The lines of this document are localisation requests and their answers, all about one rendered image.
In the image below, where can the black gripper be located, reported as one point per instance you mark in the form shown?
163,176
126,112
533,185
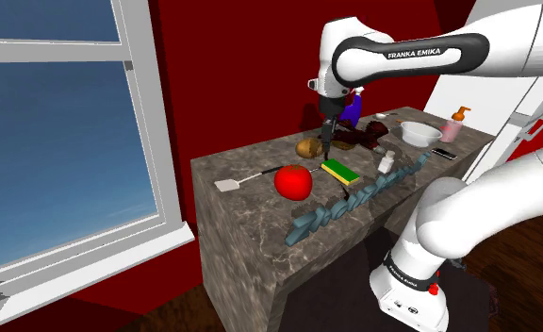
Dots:
329,109

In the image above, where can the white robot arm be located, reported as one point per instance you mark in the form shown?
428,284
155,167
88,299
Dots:
437,55

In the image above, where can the brown potato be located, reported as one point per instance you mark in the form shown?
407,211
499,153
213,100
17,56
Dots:
308,148

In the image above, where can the green and yellow sponge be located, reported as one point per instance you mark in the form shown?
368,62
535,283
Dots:
340,172

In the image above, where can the dark red crumpled cloth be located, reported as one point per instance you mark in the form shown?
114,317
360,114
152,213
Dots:
361,134

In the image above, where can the blue spray bottle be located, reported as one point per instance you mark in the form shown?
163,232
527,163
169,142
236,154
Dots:
352,110

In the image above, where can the red tomato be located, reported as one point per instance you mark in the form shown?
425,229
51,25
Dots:
293,182

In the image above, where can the small white cup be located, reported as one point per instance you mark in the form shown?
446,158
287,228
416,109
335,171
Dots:
381,115

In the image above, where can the small white bottle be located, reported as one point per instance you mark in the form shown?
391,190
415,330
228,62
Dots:
386,163

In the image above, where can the blue-grey word sculpture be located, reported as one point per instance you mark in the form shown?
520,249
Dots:
345,202

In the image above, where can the white bowl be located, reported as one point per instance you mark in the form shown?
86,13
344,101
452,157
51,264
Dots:
421,133

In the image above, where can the black smartphone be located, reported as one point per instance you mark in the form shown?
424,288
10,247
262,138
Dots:
444,153

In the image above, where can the pink soap dispenser orange pump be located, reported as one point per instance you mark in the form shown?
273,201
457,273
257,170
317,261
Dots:
451,128

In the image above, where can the dark robot stand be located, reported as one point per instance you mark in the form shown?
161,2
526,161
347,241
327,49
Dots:
391,294

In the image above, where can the white framed window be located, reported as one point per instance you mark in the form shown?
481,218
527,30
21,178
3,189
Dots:
64,147

